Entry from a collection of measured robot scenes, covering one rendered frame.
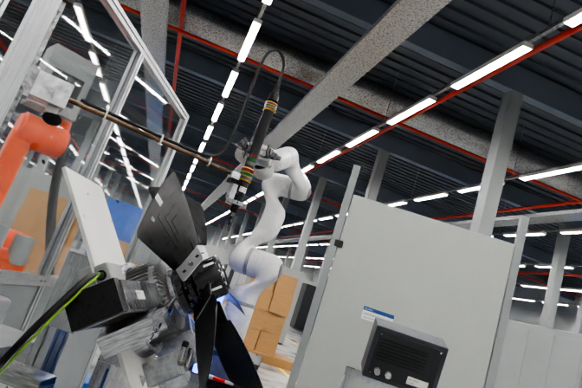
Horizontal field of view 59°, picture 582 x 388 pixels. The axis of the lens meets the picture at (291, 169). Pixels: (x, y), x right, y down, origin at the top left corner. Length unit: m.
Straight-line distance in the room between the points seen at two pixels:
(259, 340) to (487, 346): 6.63
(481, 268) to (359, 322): 0.87
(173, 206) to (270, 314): 8.45
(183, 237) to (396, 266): 2.24
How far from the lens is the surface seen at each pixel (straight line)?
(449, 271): 3.53
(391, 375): 1.97
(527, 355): 11.92
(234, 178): 1.62
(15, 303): 2.18
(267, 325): 9.76
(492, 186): 8.56
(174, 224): 1.37
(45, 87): 1.48
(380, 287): 3.43
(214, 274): 1.47
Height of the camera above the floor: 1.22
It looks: 13 degrees up
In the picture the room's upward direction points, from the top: 19 degrees clockwise
